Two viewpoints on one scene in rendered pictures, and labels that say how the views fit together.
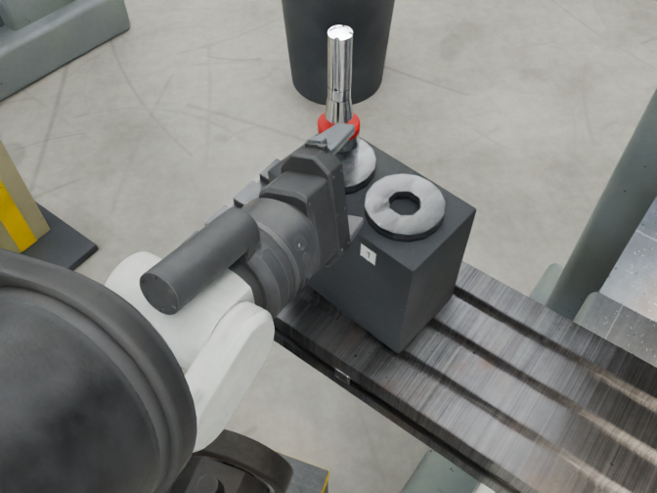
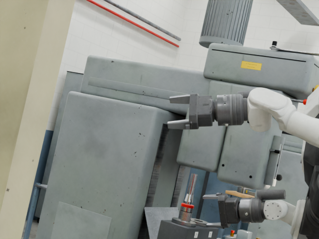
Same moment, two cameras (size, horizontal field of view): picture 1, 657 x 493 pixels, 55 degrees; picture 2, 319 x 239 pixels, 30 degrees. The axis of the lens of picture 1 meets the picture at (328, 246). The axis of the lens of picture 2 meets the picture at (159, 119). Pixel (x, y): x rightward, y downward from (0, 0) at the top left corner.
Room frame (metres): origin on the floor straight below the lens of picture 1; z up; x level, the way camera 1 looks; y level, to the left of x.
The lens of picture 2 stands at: (0.94, 2.10, 1.44)
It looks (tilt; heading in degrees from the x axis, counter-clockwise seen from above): 2 degrees up; 263
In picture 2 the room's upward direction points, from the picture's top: 13 degrees clockwise
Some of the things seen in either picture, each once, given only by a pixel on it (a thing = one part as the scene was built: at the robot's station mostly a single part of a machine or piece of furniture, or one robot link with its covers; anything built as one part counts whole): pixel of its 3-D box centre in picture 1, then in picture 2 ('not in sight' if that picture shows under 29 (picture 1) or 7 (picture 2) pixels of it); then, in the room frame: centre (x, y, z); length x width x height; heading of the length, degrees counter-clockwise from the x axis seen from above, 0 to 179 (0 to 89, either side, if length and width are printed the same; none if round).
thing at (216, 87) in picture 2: not in sight; (252, 100); (0.27, -0.42, 1.68); 0.34 x 0.24 x 0.10; 143
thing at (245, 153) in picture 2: not in sight; (250, 149); (0.24, -0.40, 1.47); 0.21 x 0.19 x 0.32; 53
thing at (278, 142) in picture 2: not in sight; (274, 160); (0.15, -0.33, 1.44); 0.04 x 0.04 x 0.21; 53
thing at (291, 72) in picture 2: not in sight; (265, 72); (0.25, -0.40, 1.81); 0.47 x 0.26 x 0.16; 143
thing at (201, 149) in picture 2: not in sight; (211, 141); (0.39, -0.51, 1.47); 0.24 x 0.19 x 0.26; 53
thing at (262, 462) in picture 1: (240, 464); not in sight; (0.39, 0.17, 0.50); 0.20 x 0.05 x 0.20; 70
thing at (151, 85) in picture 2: not in sight; (162, 89); (0.64, -0.69, 1.66); 0.80 x 0.23 x 0.20; 143
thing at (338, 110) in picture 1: (339, 79); (191, 188); (0.53, -0.01, 1.28); 0.03 x 0.03 x 0.11
